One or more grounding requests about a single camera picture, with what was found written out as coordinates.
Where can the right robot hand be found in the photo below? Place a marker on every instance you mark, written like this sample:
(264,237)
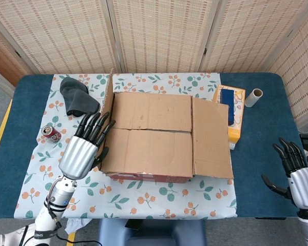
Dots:
(303,184)

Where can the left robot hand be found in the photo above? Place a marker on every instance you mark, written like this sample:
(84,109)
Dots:
(77,156)

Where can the red cardboard box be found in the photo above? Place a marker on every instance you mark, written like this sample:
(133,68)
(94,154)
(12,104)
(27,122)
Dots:
(149,153)

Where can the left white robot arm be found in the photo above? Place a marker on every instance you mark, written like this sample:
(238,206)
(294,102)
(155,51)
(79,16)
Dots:
(59,197)

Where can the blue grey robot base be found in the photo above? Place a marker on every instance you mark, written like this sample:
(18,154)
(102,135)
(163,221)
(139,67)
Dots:
(156,233)

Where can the red cartoon drink can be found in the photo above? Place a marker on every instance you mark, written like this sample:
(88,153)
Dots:
(52,134)

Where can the dark grey cloth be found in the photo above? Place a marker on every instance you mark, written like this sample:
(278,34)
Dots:
(77,100)

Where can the floral fruit print tablecloth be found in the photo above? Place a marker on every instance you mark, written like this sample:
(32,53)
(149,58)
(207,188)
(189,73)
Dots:
(143,200)

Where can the small black flat device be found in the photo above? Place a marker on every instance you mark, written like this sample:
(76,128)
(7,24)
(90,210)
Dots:
(133,224)

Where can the yellow tissue box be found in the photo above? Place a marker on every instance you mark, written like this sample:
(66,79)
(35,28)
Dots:
(240,115)

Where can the cardboard paper tube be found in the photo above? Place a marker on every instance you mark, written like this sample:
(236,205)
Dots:
(252,100)

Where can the dark blue rectangular case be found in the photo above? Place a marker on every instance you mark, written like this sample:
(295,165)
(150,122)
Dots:
(227,96)

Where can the woven bamboo folding screen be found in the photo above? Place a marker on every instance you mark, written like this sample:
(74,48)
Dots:
(156,33)

